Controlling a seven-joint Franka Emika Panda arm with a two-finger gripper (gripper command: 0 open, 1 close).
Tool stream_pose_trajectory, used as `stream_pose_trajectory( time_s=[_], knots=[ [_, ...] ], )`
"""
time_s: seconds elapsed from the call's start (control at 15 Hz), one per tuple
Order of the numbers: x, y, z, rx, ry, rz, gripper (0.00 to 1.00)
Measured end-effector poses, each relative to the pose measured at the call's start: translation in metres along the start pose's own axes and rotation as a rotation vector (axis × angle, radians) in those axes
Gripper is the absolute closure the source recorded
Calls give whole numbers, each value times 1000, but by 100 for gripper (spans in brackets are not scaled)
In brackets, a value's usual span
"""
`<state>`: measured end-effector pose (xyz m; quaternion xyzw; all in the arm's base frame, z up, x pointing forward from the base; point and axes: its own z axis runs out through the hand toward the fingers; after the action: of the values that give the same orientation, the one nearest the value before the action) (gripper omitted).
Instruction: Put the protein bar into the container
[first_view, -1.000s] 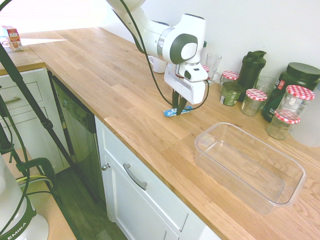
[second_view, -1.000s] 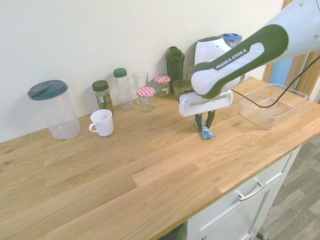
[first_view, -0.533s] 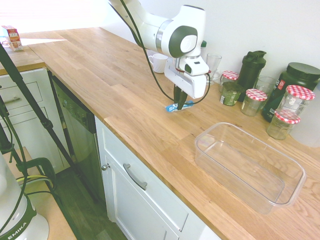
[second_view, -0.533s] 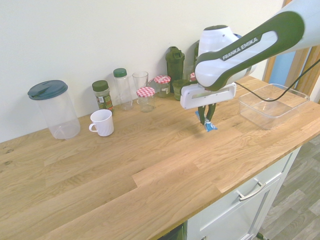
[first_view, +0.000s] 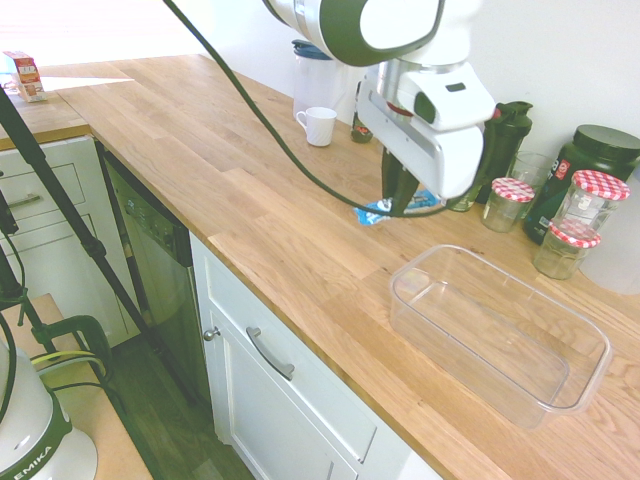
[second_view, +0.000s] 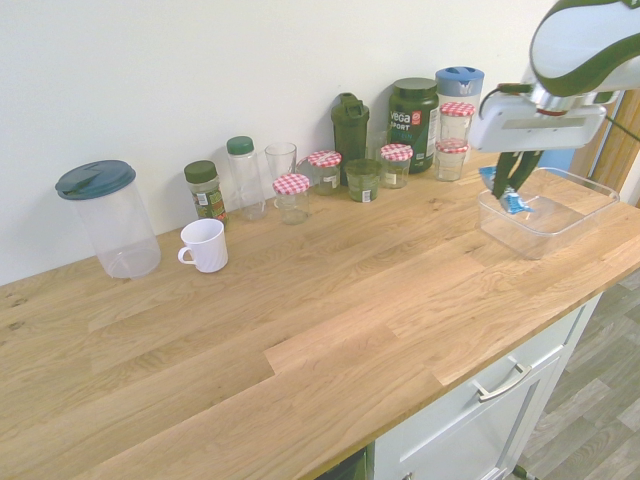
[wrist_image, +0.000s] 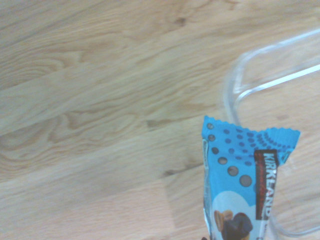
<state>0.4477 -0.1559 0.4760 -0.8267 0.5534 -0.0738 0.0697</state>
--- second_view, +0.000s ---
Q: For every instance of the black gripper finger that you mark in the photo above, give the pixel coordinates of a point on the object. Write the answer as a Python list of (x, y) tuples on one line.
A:
[(526, 167), (505, 175)]

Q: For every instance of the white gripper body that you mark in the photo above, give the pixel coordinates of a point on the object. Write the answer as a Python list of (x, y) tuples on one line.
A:
[(530, 127)]

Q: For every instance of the blue protein bar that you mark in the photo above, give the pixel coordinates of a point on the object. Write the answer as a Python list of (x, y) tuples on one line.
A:
[(516, 203)]

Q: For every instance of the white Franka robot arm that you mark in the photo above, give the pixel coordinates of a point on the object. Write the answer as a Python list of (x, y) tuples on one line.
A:
[(575, 45)]

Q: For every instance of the clear rectangular plastic container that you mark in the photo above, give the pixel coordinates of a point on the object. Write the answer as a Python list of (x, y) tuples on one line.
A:
[(550, 225)]

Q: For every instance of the dark green protein powder tub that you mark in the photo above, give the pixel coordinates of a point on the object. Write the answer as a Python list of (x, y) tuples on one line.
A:
[(412, 125)]

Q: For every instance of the red checkered lid glass jar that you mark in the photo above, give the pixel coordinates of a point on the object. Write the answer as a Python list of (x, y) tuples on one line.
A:
[(396, 167), (456, 122), (450, 162), (325, 172), (291, 200)]

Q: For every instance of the clear pitcher blue lid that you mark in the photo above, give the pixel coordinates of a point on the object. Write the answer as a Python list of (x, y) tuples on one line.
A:
[(460, 82)]

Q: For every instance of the brown wooden door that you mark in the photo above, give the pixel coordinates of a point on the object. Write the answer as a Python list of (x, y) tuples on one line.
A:
[(617, 160)]

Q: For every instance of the dark green lid jar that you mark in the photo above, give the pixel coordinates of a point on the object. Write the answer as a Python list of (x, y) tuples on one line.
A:
[(363, 180)]

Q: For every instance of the black shaker bottle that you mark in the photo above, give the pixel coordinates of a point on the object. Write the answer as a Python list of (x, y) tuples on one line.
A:
[(350, 130)]

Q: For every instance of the tall clear glass mug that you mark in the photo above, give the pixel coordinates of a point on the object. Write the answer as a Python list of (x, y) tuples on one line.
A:
[(281, 157)]

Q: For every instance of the white kitchen cabinet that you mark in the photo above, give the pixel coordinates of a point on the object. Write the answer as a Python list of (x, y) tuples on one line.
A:
[(475, 430)]

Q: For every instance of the clear bottle green cap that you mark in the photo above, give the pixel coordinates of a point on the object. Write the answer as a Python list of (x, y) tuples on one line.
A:
[(246, 180)]

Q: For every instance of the dark lid spice bottle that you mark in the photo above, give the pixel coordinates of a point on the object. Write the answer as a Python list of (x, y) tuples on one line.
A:
[(207, 195)]

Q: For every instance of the white ceramic mug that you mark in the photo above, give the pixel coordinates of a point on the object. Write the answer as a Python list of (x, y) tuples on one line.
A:
[(207, 247)]

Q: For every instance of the clear pitcher teal lid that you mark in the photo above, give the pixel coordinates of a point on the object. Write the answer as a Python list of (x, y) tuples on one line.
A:
[(115, 220)]

